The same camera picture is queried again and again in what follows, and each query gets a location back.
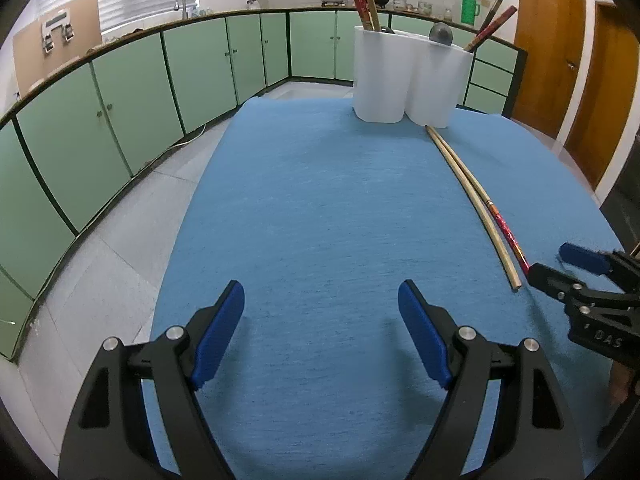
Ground black chopstick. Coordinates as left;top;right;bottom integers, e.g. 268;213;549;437
478;0;503;34

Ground black oven appliance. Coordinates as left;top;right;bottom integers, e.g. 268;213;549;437
600;153;639;252

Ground steel sink faucet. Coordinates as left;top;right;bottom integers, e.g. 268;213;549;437
174;0;188;20

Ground person's right hand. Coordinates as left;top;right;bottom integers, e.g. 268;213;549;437
608;362;636;405

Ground red patterned chopstick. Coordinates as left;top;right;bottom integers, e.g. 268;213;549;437
486;200;529;275

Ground brown wooden door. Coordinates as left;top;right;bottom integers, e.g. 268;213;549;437
565;3;639;188
512;0;586;139

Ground green lower kitchen cabinets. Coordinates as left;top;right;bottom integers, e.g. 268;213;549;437
0;6;528;361

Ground dark red chopstick right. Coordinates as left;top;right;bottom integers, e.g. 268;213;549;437
464;6;518;53

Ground grey spoon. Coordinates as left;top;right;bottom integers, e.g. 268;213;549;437
428;22;454;47

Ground white utensil holder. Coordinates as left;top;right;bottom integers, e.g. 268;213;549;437
352;26;473;128

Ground blue table mat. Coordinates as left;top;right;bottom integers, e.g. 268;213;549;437
152;98;610;479

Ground light bamboo chopstick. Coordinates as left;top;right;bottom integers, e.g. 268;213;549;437
426;126;522;292

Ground bamboo chopstick red end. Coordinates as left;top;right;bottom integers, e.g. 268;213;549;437
426;126;495;208

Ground brown cardboard board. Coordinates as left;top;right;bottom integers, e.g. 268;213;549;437
13;0;102;96

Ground green thermos bottle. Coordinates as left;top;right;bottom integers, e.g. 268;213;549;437
460;0;480;26

